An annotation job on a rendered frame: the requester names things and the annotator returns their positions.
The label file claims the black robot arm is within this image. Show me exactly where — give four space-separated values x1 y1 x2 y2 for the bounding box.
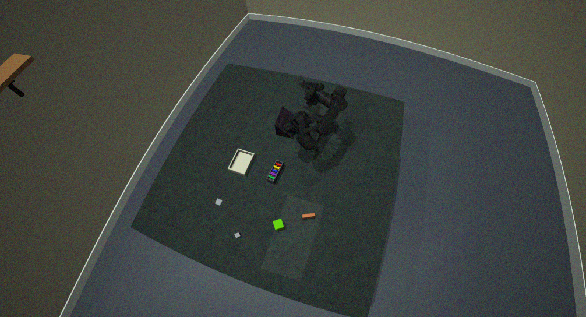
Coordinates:
284 86 348 150

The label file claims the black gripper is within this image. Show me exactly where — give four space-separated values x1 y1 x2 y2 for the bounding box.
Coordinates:
299 81 329 104

